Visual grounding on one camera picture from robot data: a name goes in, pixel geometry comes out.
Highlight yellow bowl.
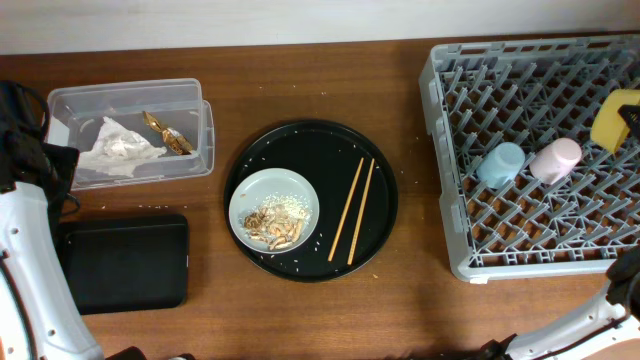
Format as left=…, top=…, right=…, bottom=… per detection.
left=590, top=89, right=639, bottom=154

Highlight pink cup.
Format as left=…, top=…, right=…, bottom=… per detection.
left=529, top=138, right=582, bottom=185

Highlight light blue cup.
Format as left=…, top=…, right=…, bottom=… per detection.
left=476, top=142, right=525, bottom=189

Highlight white paper napkin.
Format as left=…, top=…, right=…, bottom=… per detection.
left=78, top=116, right=167, bottom=178

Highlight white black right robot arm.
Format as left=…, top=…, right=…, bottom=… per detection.
left=474, top=247, right=639, bottom=359

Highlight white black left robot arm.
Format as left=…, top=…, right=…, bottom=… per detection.
left=1, top=80, right=104, bottom=359

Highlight grey dishwasher rack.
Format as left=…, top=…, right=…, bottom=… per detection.
left=419, top=35, right=639, bottom=283

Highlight clear plastic waste bin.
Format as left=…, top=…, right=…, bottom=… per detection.
left=47, top=78, right=215, bottom=190

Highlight round black serving tray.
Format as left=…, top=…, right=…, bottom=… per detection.
left=224, top=119, right=398, bottom=283

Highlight food scraps on plate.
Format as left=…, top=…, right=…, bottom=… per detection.
left=243, top=195, right=312, bottom=251

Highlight grey plate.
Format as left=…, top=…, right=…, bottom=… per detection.
left=227, top=168, right=320, bottom=255

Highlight gold candy wrapper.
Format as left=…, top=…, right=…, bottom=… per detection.
left=142, top=111, right=194, bottom=155

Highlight black rectangular tray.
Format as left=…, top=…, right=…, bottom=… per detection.
left=54, top=214, right=189, bottom=315

